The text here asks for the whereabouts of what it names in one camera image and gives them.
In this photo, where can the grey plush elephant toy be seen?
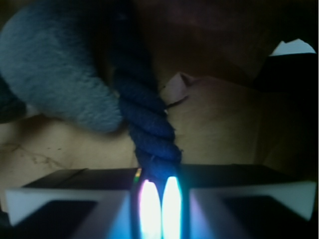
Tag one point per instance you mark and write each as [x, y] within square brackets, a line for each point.
[47, 61]

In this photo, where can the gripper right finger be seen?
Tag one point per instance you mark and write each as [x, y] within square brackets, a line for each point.
[245, 202]

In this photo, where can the brown paper bag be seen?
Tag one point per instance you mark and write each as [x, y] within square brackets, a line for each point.
[221, 45]

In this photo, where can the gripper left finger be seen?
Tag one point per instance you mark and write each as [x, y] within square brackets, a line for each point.
[75, 204]

